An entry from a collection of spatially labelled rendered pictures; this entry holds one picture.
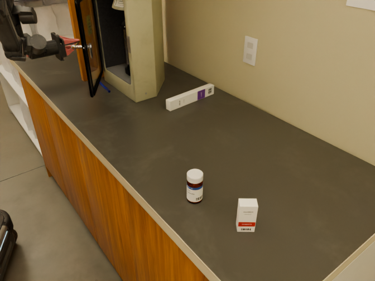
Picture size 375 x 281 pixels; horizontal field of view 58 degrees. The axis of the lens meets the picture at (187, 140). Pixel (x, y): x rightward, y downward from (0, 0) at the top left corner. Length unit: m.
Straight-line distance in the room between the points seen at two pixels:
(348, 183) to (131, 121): 0.82
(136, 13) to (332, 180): 0.94
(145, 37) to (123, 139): 0.45
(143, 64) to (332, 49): 0.75
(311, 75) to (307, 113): 0.15
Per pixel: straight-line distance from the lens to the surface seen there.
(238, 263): 0.87
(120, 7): 1.52
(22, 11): 1.70
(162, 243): 1.12
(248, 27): 1.51
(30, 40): 1.39
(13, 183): 2.82
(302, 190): 1.09
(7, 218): 2.17
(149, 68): 1.52
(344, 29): 1.25
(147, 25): 1.47
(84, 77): 1.82
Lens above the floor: 1.63
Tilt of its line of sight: 33 degrees down
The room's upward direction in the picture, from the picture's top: straight up
